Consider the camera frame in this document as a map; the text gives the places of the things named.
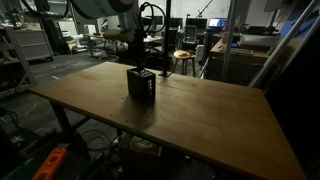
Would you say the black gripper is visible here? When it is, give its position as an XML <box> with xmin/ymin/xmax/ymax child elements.
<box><xmin>128</xmin><ymin>33</ymin><xmax>148</xmax><ymax>72</ymax></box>

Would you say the black mesh box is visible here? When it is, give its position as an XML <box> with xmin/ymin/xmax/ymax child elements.
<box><xmin>126</xmin><ymin>67</ymin><xmax>157</xmax><ymax>101</ymax></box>

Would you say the cardboard box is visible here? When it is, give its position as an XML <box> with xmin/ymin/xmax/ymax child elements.
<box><xmin>119</xmin><ymin>133</ymin><xmax>164</xmax><ymax>176</ymax></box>

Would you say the white rectangular box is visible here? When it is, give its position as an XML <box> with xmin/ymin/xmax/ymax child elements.
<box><xmin>239</xmin><ymin>33</ymin><xmax>282</xmax><ymax>48</ymax></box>

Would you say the black vertical pole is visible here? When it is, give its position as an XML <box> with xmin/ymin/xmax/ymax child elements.
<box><xmin>161</xmin><ymin>0</ymin><xmax>173</xmax><ymax>78</ymax></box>

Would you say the round wooden stool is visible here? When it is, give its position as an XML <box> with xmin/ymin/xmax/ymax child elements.
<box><xmin>172</xmin><ymin>49</ymin><xmax>198</xmax><ymax>78</ymax></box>

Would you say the grey mesh office chair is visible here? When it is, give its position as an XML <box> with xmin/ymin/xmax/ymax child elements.
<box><xmin>184</xmin><ymin>25</ymin><xmax>198</xmax><ymax>45</ymax></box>

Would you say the black unlit monitor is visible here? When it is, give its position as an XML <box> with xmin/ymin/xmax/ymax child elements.
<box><xmin>184</xmin><ymin>17</ymin><xmax>209</xmax><ymax>32</ymax></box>

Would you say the lit computer monitor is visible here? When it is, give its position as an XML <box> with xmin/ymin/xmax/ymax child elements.
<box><xmin>208</xmin><ymin>17</ymin><xmax>229</xmax><ymax>29</ymax></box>

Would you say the silver aluminium bar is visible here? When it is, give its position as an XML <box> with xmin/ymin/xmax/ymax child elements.
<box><xmin>248</xmin><ymin>0</ymin><xmax>320</xmax><ymax>90</ymax></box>
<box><xmin>219</xmin><ymin>0</ymin><xmax>240</xmax><ymax>83</ymax></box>

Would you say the wooden workbench with drawers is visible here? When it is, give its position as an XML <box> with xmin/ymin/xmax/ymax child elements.
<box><xmin>209</xmin><ymin>37</ymin><xmax>272</xmax><ymax>86</ymax></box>

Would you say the computer keyboard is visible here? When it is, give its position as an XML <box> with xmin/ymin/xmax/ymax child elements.
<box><xmin>229</xmin><ymin>47</ymin><xmax>255</xmax><ymax>56</ymax></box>

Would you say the grey drawer cabinet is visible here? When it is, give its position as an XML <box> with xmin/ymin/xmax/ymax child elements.
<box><xmin>13</xmin><ymin>29</ymin><xmax>55</xmax><ymax>63</ymax></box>

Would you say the large orange plastic tool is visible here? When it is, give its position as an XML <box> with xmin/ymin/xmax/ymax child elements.
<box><xmin>31</xmin><ymin>146</ymin><xmax>69</xmax><ymax>180</ymax></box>

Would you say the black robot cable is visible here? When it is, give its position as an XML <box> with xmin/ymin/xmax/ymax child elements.
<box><xmin>138</xmin><ymin>1</ymin><xmax>167</xmax><ymax>36</ymax></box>

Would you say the black metal table frame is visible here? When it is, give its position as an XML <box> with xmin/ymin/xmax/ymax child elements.
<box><xmin>49</xmin><ymin>99</ymin><xmax>93</xmax><ymax>144</ymax></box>

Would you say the metal shelf frame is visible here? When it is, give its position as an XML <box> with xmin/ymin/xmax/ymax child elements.
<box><xmin>0</xmin><ymin>25</ymin><xmax>38</xmax><ymax>99</ymax></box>

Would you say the blue wall panel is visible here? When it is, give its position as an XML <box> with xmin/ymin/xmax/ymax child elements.
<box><xmin>279</xmin><ymin>4</ymin><xmax>320</xmax><ymax>39</ymax></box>

